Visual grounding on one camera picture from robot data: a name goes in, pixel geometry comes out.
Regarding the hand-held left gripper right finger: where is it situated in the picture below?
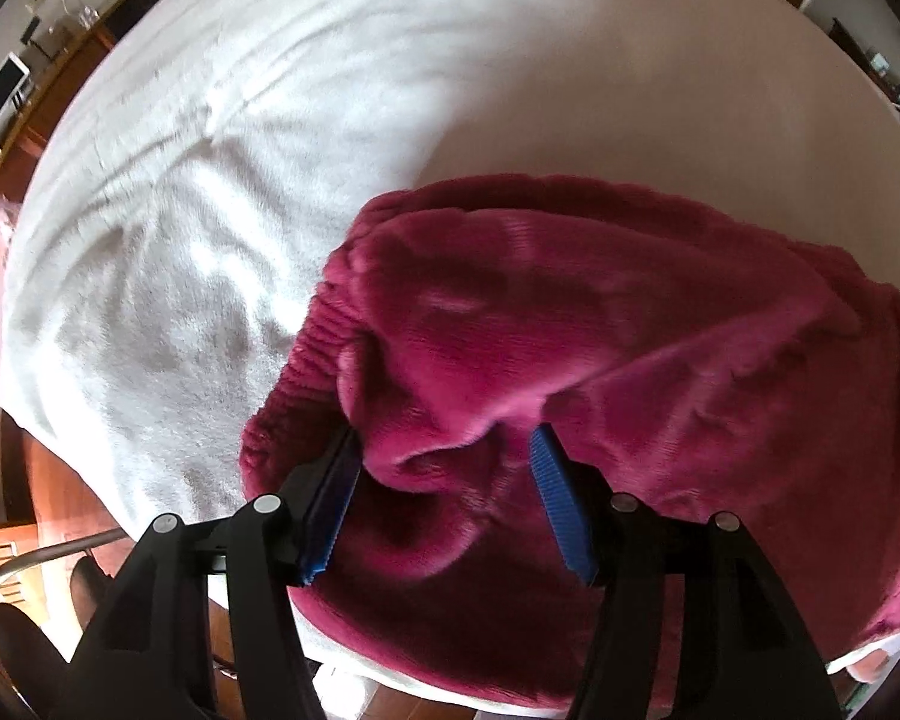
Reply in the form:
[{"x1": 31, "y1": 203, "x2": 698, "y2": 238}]
[{"x1": 529, "y1": 424, "x2": 845, "y2": 720}]

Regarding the wooden sideboard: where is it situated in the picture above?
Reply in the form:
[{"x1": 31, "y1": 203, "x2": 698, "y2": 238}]
[{"x1": 0, "y1": 0, "x2": 218, "y2": 220}]

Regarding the white monitor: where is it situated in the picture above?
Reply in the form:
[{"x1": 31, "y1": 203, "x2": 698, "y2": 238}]
[{"x1": 0, "y1": 52, "x2": 31, "y2": 122}]

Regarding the black office chair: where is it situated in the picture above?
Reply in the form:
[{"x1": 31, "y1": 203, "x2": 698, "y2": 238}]
[{"x1": 0, "y1": 529, "x2": 237, "y2": 691}]

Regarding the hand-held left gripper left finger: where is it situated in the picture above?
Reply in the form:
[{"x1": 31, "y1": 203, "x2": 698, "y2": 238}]
[{"x1": 52, "y1": 429, "x2": 364, "y2": 720}]

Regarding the dark wooden nightstand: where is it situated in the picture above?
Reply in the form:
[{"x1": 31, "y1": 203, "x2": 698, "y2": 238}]
[{"x1": 829, "y1": 15, "x2": 900, "y2": 115}]

